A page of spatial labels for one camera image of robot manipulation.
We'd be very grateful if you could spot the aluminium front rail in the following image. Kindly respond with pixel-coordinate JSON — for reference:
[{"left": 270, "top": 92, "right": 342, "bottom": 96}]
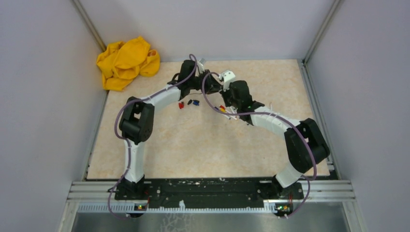
[{"left": 67, "top": 178, "right": 356, "bottom": 214}]

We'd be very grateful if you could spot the yellow cap marker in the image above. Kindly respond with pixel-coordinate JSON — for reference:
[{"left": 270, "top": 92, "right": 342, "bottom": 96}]
[{"left": 220, "top": 108, "right": 237, "bottom": 120}]

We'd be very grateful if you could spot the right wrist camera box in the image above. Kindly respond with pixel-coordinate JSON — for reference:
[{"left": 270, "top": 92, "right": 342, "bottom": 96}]
[{"left": 218, "top": 70, "right": 236, "bottom": 91}]

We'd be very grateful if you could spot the blue cap marker far left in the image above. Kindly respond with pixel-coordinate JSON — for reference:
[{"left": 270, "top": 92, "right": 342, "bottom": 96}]
[{"left": 214, "top": 107, "right": 231, "bottom": 120}]

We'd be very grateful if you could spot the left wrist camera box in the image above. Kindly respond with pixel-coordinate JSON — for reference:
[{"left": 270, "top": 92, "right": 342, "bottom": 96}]
[{"left": 197, "top": 58, "right": 206, "bottom": 75}]

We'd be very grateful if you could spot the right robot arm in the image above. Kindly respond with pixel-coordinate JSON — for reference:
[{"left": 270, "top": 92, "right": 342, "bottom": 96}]
[{"left": 220, "top": 80, "right": 330, "bottom": 199}]

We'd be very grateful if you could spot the yellow crumpled cloth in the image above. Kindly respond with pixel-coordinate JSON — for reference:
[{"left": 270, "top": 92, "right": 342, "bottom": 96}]
[{"left": 96, "top": 36, "right": 161, "bottom": 91}]

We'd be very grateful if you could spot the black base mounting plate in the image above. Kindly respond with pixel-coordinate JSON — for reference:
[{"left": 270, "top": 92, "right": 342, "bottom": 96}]
[{"left": 111, "top": 177, "right": 304, "bottom": 209}]

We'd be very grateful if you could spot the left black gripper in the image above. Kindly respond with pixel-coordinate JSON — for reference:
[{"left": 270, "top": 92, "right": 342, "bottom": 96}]
[{"left": 188, "top": 68, "right": 222, "bottom": 94}]

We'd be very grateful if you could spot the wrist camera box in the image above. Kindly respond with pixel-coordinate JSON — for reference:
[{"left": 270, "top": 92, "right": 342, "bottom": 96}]
[
  {"left": 197, "top": 58, "right": 206, "bottom": 75},
  {"left": 218, "top": 70, "right": 236, "bottom": 91}
]

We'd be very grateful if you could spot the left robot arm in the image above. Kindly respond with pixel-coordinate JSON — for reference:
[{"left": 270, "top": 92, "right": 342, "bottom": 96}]
[{"left": 116, "top": 59, "right": 223, "bottom": 200}]

